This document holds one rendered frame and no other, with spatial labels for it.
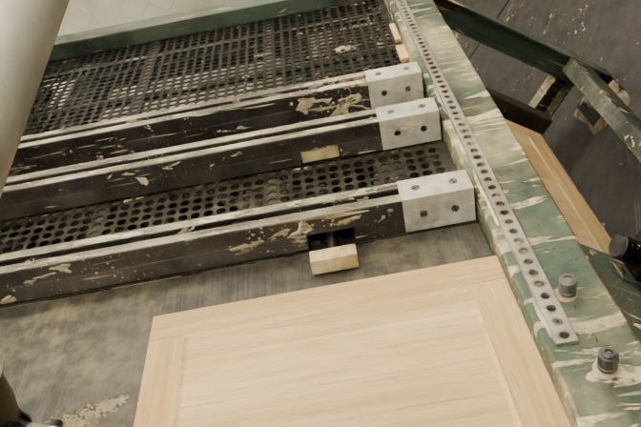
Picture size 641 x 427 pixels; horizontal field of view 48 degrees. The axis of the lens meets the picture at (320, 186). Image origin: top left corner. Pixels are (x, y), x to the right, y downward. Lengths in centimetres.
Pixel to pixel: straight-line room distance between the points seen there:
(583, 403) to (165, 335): 62
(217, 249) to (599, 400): 67
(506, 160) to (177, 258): 62
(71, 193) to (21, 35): 118
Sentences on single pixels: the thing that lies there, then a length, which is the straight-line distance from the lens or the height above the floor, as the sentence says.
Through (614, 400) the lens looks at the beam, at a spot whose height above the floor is 87.
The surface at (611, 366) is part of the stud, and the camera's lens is 97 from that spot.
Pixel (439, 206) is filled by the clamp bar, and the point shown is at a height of 96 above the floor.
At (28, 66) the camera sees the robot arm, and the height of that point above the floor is 157.
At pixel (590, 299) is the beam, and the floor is 84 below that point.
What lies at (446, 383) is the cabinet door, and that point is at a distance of 101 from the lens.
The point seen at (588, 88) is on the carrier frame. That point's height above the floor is 18.
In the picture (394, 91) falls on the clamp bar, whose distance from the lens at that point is 166.
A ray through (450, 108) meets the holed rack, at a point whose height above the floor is 89.
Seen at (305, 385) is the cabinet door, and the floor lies 115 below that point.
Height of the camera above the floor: 151
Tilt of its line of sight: 17 degrees down
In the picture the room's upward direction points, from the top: 70 degrees counter-clockwise
